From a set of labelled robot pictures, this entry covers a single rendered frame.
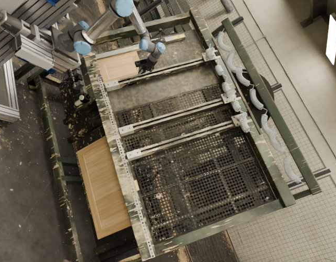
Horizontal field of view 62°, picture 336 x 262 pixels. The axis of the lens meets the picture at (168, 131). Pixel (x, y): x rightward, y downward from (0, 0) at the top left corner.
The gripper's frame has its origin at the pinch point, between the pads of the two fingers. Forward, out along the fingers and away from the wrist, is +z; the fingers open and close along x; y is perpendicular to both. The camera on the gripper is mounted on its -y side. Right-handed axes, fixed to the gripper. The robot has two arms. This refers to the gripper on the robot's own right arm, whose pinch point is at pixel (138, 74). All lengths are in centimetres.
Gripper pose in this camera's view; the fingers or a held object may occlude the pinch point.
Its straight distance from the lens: 244.8
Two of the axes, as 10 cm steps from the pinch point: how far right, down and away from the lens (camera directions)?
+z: -5.4, 4.8, 6.9
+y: 7.8, -0.2, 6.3
